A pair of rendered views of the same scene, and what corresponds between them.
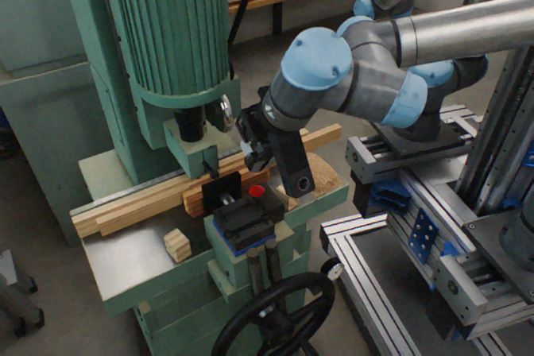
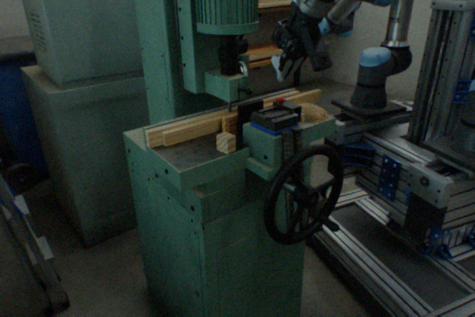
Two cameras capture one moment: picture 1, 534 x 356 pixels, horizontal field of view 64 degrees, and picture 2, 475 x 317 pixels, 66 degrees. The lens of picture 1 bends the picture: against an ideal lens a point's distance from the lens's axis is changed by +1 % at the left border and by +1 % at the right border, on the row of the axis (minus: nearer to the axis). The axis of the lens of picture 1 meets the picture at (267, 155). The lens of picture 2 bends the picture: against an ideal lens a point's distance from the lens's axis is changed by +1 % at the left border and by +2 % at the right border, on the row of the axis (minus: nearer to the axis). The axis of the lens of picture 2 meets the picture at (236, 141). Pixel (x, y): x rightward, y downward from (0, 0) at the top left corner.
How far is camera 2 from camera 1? 51 cm
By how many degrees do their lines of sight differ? 16
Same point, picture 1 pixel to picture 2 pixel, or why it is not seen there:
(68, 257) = (85, 255)
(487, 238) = (441, 147)
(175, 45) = not seen: outside the picture
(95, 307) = (114, 289)
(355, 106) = not seen: outside the picture
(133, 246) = (191, 149)
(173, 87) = (228, 18)
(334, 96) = not seen: outside the picture
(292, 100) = not seen: outside the picture
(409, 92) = not seen: outside the picture
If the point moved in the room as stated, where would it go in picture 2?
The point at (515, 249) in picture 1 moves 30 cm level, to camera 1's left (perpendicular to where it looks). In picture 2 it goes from (463, 145) to (368, 151)
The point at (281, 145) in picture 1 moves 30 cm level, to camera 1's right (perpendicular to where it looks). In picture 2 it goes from (309, 33) to (433, 28)
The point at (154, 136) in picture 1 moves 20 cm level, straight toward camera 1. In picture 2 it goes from (198, 82) to (221, 99)
